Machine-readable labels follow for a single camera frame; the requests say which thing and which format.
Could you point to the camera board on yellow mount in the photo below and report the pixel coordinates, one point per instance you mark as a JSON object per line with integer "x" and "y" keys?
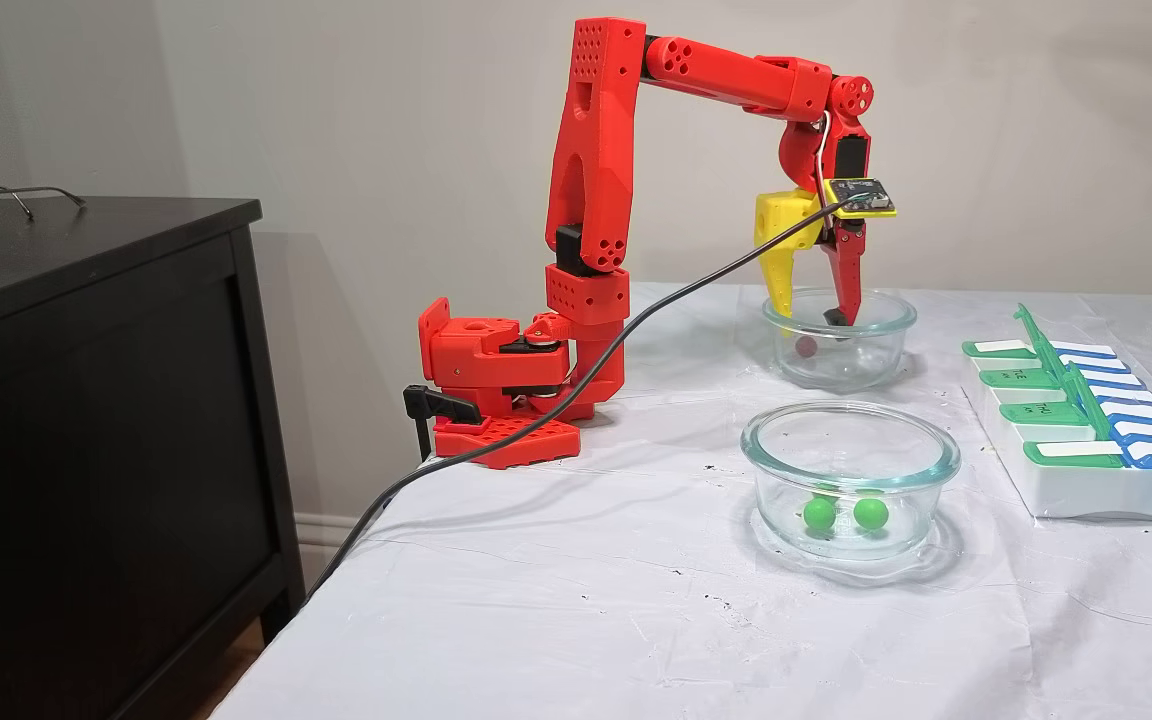
{"x": 861, "y": 195}

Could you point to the black wooden cabinet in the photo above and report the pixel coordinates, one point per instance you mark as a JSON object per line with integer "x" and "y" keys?
{"x": 86, "y": 450}

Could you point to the black table clamp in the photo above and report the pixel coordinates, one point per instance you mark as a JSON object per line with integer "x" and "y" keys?
{"x": 441, "y": 405}

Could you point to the red ball pill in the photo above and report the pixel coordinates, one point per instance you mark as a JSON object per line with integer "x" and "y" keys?
{"x": 806, "y": 346}

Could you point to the green ball pill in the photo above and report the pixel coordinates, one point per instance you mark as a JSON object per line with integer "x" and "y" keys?
{"x": 871, "y": 513}
{"x": 819, "y": 513}

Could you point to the glass bowl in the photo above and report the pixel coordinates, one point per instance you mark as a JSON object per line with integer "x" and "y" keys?
{"x": 786, "y": 480}
{"x": 876, "y": 350}

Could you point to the white tablecloth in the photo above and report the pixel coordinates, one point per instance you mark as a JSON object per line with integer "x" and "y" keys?
{"x": 586, "y": 620}

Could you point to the weekly pill organizer box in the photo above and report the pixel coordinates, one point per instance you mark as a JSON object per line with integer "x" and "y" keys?
{"x": 1086, "y": 490}

